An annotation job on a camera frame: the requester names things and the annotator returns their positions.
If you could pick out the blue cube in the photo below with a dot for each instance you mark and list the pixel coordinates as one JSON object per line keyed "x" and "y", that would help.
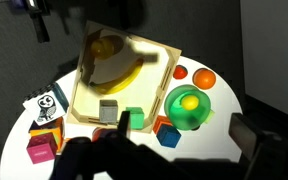
{"x": 168, "y": 136}

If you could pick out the yellow toy lemon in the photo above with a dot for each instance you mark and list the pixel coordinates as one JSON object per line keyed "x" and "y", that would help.
{"x": 101, "y": 48}

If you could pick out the translucent green bowl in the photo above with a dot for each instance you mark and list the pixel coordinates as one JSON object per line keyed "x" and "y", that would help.
{"x": 177, "y": 113}

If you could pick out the light wooden tray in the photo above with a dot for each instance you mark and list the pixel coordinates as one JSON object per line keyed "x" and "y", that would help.
{"x": 134, "y": 90}

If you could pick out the pink cube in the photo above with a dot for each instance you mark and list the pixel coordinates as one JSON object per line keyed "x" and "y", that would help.
{"x": 40, "y": 150}

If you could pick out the white owl print cube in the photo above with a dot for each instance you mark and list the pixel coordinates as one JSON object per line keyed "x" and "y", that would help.
{"x": 45, "y": 106}

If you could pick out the grey cube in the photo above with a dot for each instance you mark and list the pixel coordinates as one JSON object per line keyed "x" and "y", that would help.
{"x": 108, "y": 111}

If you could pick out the orange yellow box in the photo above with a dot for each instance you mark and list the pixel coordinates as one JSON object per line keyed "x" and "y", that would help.
{"x": 52, "y": 133}

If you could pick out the orange red block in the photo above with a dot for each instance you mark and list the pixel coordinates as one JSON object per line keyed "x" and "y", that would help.
{"x": 160, "y": 122}

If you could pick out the orange toy ball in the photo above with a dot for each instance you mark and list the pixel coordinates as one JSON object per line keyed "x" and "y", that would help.
{"x": 204, "y": 78}

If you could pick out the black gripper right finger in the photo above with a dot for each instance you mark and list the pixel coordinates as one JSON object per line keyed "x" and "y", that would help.
{"x": 250, "y": 140}

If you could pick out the small red green ball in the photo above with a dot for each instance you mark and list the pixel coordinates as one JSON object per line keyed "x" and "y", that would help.
{"x": 180, "y": 72}

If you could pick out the red toy tomato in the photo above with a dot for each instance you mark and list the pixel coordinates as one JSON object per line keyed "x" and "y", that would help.
{"x": 100, "y": 133}

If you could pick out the yellow toy banana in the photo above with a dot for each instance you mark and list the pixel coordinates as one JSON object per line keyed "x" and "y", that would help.
{"x": 120, "y": 83}

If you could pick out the green cube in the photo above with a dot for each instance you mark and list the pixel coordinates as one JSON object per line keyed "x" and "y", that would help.
{"x": 136, "y": 118}

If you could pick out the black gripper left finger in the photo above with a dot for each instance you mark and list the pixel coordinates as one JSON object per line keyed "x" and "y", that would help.
{"x": 124, "y": 122}

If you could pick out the small yellow ball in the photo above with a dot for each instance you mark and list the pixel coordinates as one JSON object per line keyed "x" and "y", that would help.
{"x": 190, "y": 102}

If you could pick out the light green flat block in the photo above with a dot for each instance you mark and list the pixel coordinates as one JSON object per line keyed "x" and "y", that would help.
{"x": 209, "y": 116}

